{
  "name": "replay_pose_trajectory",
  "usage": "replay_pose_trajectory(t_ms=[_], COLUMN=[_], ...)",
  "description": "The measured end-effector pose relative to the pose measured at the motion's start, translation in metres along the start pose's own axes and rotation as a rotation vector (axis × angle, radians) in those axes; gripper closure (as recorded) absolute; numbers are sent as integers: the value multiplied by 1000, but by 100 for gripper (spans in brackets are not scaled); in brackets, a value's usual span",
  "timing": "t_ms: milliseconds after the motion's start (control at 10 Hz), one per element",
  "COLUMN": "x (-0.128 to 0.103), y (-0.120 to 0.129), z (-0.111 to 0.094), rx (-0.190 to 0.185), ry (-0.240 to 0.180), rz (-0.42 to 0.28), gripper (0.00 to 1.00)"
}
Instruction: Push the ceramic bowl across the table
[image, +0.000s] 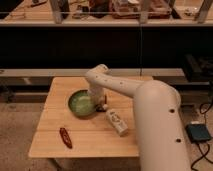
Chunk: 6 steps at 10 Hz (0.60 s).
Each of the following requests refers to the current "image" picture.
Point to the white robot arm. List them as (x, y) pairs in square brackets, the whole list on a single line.
[(159, 131)]

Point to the wooden table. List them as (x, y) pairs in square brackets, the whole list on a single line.
[(92, 137)]

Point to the white plastic bottle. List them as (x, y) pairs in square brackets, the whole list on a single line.
[(116, 121)]

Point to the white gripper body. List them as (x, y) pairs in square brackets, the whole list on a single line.
[(98, 98)]

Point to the black box on right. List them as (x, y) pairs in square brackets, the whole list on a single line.
[(199, 69)]

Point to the wooden shelf rack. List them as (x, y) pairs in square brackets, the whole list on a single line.
[(107, 12)]

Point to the red chili pepper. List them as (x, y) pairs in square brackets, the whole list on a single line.
[(65, 137)]

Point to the green ceramic bowl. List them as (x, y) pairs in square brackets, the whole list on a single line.
[(80, 104)]

